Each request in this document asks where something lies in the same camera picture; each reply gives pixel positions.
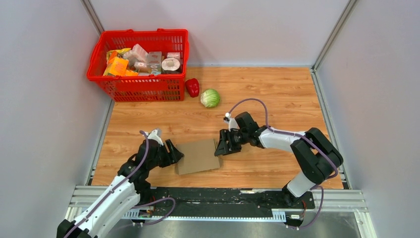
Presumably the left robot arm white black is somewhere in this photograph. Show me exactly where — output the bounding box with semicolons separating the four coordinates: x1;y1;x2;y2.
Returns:
56;139;184;238

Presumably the green cabbage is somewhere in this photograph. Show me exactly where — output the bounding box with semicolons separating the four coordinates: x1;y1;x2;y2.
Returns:
200;89;220;108

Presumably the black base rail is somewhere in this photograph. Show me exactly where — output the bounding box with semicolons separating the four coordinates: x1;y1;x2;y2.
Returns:
67;186;368;227

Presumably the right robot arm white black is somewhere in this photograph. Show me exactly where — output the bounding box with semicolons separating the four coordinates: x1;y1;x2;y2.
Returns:
214;112;343;208

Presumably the red plastic shopping basket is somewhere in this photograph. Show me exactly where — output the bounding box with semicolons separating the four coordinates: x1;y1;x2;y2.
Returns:
87;28;189;102

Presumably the brown cardboard box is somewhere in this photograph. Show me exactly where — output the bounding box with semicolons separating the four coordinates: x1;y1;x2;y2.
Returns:
175;139;222;175

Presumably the orange snack box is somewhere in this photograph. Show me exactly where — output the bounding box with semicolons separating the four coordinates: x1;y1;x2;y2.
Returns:
103;57;129;76

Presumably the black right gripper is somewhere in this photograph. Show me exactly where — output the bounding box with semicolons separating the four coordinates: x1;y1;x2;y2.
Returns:
214;129;248;157

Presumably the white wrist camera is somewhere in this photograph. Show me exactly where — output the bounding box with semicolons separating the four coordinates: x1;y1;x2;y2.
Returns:
223;113;239;131
148;128;164;145

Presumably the red bell pepper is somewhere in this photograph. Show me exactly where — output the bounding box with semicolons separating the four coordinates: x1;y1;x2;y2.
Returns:
185;78;200;98

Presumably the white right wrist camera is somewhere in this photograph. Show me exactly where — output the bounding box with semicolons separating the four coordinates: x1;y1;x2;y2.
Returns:
223;113;239;131

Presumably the white tape roll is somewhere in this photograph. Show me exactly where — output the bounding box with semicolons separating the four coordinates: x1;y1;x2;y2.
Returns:
161;58;181;74

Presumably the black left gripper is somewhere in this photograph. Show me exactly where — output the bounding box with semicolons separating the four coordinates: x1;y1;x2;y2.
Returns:
147;139;184;170

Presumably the beige small box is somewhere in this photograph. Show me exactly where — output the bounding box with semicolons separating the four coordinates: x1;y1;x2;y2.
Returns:
147;52;162;75

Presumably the pink white carton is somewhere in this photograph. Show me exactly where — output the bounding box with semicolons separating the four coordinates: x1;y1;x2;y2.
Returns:
123;44;148;65

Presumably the yellow snack packet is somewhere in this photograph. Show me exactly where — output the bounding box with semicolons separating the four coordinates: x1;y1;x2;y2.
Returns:
106;48;131;60

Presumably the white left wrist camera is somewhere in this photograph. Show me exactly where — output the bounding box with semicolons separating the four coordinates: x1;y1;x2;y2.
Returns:
148;128;164;145

